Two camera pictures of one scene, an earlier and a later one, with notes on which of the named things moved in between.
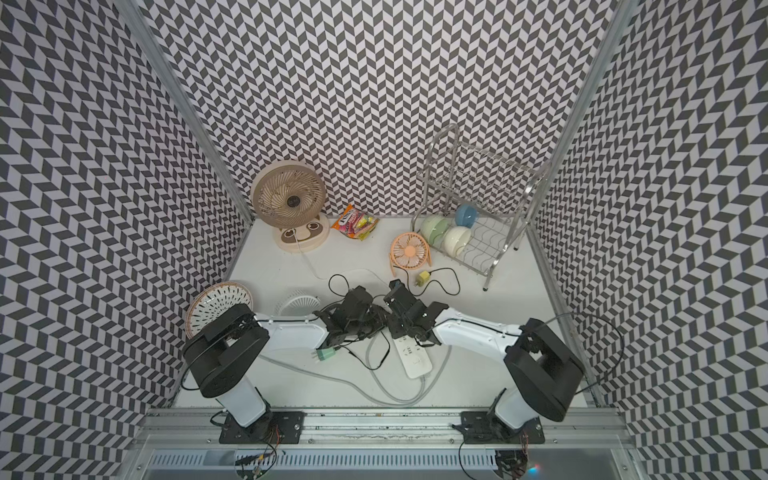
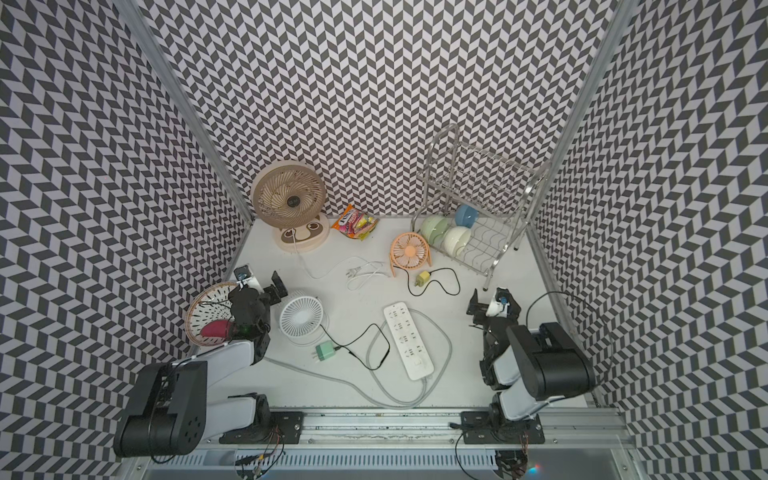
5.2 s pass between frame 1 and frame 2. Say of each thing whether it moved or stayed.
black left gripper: moved
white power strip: stayed
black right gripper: moved
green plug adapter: stayed
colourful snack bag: stayed
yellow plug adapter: stayed
